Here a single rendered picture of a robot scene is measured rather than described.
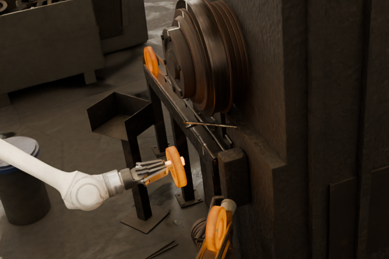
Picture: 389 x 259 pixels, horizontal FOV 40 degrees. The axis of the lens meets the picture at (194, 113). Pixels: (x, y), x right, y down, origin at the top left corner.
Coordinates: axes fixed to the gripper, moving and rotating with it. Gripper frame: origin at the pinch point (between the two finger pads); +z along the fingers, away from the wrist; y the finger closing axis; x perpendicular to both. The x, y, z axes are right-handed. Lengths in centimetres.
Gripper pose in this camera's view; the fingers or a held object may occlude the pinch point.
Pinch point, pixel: (175, 163)
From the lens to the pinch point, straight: 199.7
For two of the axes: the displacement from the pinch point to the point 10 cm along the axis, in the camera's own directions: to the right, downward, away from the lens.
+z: 9.4, -2.9, 1.9
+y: 3.1, 4.5, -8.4
